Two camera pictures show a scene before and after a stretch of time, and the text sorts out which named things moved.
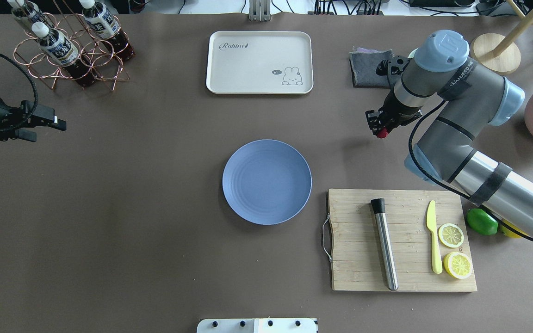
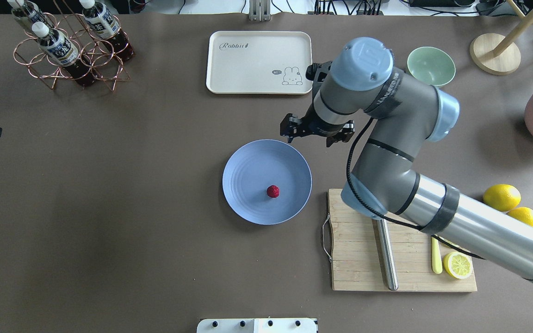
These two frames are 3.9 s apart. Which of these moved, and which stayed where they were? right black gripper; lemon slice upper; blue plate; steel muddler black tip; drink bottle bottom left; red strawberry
Moved: red strawberry; right black gripper
Stayed: blue plate; drink bottle bottom left; steel muddler black tip; lemon slice upper
